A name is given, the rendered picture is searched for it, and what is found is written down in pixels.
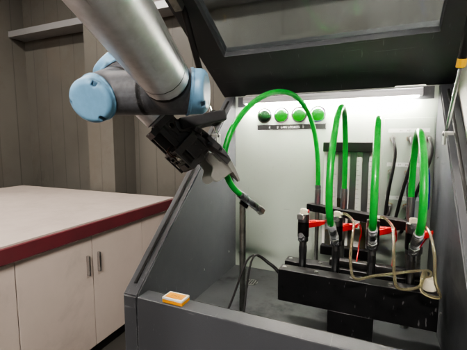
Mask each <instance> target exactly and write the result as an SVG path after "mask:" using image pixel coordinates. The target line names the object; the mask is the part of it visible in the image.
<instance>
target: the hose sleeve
mask: <svg viewBox="0 0 467 350"><path fill-rule="evenodd" d="M241 192H242V194H241V195H240V196H237V197H238V198H239V199H240V200H242V201H244V202H245V203H246V204H247V205H248V206H250V207H251V208H252V209H253V210H255V211H256V212H258V211H260V209H261V206H260V205H259V204H258V203H257V202H255V201H254V200H253V199H251V198H250V197H249V196H248V195H247V194H245V193H244V192H243V191H241Z"/></svg>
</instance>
